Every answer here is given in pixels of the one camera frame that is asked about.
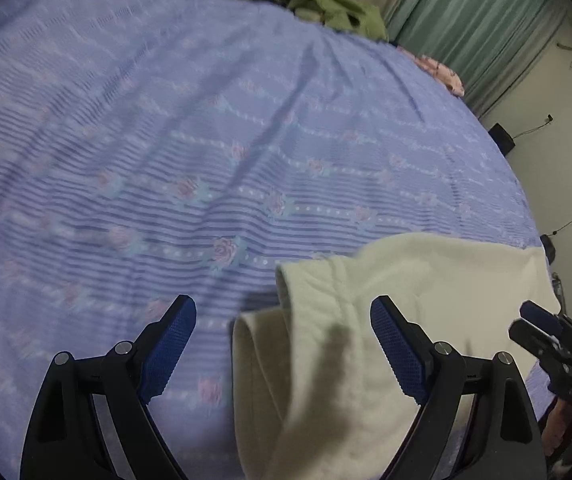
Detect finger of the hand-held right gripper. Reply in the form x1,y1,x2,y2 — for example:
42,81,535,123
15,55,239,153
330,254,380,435
508,321,559,361
520,301,564,336

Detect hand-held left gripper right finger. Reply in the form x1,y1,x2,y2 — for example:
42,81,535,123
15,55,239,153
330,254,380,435
370,295,549,480

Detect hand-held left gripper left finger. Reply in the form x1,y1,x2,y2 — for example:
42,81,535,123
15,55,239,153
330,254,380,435
20,294,198,480

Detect cream pants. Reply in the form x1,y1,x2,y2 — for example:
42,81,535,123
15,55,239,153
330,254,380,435
230,231,562,480

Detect person's right hand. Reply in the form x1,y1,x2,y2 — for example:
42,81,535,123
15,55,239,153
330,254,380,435
541,400,572,456

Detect black speaker box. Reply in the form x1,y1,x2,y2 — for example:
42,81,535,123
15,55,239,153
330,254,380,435
488,123,515,156

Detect blue striped floral blanket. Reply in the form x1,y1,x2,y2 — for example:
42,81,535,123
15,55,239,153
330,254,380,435
0,0,549,480

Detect pink patterned garment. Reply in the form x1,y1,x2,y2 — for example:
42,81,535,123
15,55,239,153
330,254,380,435
398,47,467,98

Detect pale green curtain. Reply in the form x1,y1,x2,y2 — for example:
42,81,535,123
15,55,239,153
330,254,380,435
383,0,567,121

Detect olive green garment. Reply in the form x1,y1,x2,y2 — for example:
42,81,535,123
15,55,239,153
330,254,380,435
236,0,389,41

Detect black wall plug with cable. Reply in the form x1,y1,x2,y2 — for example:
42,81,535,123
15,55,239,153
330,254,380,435
513,115,554,142

